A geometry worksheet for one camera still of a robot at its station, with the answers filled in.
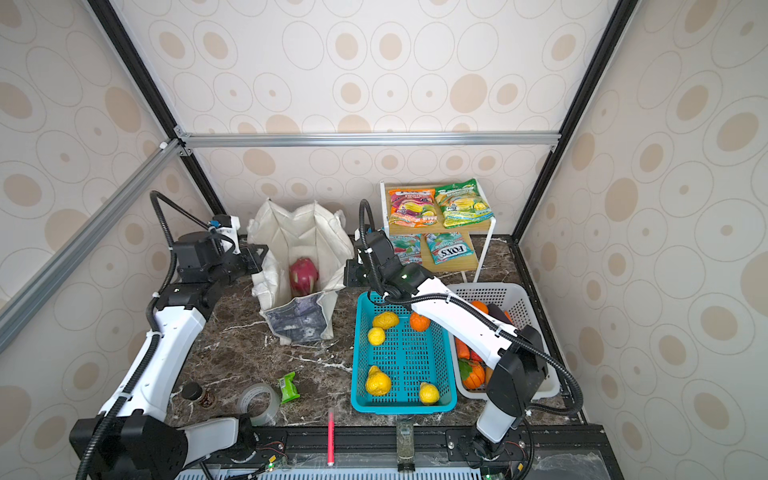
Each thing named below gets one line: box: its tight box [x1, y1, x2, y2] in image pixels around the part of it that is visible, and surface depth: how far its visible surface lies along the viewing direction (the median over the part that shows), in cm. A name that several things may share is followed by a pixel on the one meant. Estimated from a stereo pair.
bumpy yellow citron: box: [373, 311, 400, 330], surface depth 94 cm
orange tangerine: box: [410, 312, 431, 332], surface depth 94 cm
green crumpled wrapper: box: [278, 371, 301, 404], surface depth 83 cm
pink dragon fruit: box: [289, 256, 319, 295], surface depth 93 cm
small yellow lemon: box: [367, 327, 386, 346], surface depth 91 cm
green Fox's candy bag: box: [425, 232, 475, 265], surface depth 94 cm
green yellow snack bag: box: [435, 178, 495, 229], surface depth 79 cm
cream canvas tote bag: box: [247, 198, 355, 346], surface depth 80 cm
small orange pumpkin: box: [458, 359, 485, 390], surface depth 81 cm
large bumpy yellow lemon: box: [366, 365, 391, 397], surface depth 80 cm
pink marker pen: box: [327, 407, 335, 466], surface depth 76 cm
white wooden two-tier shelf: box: [380, 178, 497, 283], surface depth 81 cm
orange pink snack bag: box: [388, 188, 438, 228], surface depth 79 cm
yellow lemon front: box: [419, 382, 440, 406], surface depth 80 cm
